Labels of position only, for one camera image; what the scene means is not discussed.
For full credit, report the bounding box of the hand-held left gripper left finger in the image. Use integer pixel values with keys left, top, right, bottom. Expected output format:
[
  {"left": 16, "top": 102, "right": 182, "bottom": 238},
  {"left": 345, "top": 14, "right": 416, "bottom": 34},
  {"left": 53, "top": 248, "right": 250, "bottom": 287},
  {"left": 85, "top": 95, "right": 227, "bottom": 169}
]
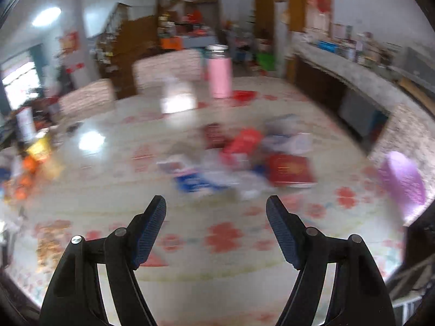
[{"left": 40, "top": 195, "right": 167, "bottom": 326}]

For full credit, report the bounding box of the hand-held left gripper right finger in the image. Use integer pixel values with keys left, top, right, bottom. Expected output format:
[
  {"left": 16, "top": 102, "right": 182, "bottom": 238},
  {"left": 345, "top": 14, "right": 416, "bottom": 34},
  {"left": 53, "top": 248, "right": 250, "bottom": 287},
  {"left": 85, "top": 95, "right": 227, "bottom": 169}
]
[{"left": 266, "top": 196, "right": 396, "bottom": 326}]

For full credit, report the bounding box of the purple perforated basket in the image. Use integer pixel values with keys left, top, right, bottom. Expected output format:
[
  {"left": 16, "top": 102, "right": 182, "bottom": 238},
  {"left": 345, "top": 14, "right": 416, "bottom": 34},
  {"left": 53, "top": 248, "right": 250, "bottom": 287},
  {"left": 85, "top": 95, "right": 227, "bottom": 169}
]
[{"left": 378, "top": 151, "right": 427, "bottom": 223}]

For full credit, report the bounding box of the large red packet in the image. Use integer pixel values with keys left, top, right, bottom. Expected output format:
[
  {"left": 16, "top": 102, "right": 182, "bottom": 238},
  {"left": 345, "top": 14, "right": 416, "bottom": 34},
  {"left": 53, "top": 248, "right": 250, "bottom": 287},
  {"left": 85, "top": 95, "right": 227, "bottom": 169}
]
[{"left": 267, "top": 154, "right": 316, "bottom": 188}]

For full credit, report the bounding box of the patterned tablecloth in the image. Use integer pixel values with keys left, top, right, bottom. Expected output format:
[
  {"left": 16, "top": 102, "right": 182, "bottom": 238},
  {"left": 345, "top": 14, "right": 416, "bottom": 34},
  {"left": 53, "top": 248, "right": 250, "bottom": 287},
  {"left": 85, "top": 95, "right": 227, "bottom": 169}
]
[{"left": 0, "top": 75, "right": 425, "bottom": 326}]

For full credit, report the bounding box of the clear plastic wrapper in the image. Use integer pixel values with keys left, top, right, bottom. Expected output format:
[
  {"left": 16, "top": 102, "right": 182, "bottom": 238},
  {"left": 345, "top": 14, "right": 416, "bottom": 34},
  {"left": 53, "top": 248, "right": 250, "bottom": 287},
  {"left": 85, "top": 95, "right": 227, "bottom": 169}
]
[{"left": 265, "top": 115, "right": 311, "bottom": 155}]

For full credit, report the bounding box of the small white box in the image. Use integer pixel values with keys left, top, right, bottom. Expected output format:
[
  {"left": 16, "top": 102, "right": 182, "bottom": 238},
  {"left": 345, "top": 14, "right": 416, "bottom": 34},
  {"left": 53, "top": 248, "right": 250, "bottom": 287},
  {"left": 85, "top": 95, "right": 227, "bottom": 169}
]
[{"left": 160, "top": 78, "right": 198, "bottom": 113}]

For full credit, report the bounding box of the yellow snack packet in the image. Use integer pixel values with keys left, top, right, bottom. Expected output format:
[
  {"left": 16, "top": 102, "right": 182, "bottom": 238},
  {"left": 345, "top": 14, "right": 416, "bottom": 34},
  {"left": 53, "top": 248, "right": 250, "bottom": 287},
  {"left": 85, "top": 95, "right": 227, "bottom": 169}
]
[{"left": 25, "top": 136, "right": 55, "bottom": 162}]

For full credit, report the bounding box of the red crumpled wrapper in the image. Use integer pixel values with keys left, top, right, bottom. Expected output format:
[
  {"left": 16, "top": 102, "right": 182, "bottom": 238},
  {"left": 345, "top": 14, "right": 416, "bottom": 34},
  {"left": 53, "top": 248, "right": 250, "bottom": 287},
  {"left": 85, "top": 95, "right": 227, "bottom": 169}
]
[{"left": 231, "top": 90, "right": 257, "bottom": 102}]

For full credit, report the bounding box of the chair with patterned cover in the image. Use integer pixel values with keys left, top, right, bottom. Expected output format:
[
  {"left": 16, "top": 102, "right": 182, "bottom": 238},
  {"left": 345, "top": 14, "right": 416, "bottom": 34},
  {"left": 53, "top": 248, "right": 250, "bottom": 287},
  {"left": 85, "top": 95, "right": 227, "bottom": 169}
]
[
  {"left": 58, "top": 79, "right": 116, "bottom": 118},
  {"left": 132, "top": 49, "right": 205, "bottom": 92}
]

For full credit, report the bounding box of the patterned chair back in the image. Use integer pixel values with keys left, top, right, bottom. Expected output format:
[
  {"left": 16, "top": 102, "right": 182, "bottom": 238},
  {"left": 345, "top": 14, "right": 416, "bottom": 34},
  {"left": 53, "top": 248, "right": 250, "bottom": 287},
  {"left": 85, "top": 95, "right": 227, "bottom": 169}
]
[{"left": 369, "top": 104, "right": 435, "bottom": 226}]

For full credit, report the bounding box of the white canister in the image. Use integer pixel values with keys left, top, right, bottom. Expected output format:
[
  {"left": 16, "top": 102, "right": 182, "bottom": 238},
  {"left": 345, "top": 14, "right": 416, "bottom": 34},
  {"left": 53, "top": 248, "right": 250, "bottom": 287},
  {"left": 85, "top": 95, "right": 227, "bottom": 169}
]
[{"left": 15, "top": 107, "right": 36, "bottom": 143}]

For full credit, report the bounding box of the pink thermos bottle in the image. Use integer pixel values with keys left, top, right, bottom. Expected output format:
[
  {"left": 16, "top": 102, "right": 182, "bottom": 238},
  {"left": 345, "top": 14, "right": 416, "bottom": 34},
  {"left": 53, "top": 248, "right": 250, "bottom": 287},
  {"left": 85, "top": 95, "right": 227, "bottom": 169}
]
[{"left": 204, "top": 45, "right": 233, "bottom": 98}]

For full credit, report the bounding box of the green plastic bag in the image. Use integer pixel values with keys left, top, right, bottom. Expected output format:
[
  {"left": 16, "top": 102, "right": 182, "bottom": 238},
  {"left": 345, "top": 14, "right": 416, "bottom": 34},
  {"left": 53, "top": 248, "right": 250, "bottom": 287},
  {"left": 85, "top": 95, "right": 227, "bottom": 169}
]
[{"left": 256, "top": 52, "right": 276, "bottom": 70}]

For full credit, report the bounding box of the counter with grey cloth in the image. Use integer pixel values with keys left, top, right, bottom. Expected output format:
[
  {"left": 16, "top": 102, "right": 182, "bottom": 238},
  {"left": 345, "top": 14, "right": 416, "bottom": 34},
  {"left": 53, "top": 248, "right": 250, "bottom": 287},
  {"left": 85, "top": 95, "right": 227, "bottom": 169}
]
[{"left": 292, "top": 36, "right": 435, "bottom": 143}]

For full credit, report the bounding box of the wooden staircase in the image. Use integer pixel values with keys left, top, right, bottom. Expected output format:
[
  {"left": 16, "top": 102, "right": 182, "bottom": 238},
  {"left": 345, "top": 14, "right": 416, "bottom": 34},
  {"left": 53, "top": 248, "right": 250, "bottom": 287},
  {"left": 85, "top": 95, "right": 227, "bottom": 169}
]
[{"left": 112, "top": 15, "right": 160, "bottom": 99}]

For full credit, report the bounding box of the table with checked cloth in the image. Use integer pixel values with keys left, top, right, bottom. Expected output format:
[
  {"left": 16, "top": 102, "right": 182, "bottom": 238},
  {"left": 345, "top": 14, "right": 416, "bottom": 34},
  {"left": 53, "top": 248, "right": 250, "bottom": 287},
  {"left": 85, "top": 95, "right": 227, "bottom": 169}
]
[{"left": 160, "top": 32, "right": 218, "bottom": 50}]

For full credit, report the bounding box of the brown wooden door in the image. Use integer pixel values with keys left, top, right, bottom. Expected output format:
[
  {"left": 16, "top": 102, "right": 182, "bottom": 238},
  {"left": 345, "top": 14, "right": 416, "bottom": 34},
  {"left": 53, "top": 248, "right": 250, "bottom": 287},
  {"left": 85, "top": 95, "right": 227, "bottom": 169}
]
[{"left": 184, "top": 0, "right": 221, "bottom": 31}]

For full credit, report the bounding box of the ceiling light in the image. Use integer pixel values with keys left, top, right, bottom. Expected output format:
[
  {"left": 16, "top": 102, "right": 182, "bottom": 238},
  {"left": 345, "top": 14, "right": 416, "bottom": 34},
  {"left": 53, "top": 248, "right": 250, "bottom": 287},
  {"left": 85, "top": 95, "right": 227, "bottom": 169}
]
[{"left": 32, "top": 6, "right": 62, "bottom": 27}]

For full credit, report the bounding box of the wooden door frame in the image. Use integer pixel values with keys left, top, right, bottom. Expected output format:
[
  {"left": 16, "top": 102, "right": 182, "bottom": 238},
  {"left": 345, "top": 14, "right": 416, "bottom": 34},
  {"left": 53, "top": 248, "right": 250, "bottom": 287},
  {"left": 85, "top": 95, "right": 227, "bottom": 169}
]
[{"left": 252, "top": 0, "right": 275, "bottom": 41}]

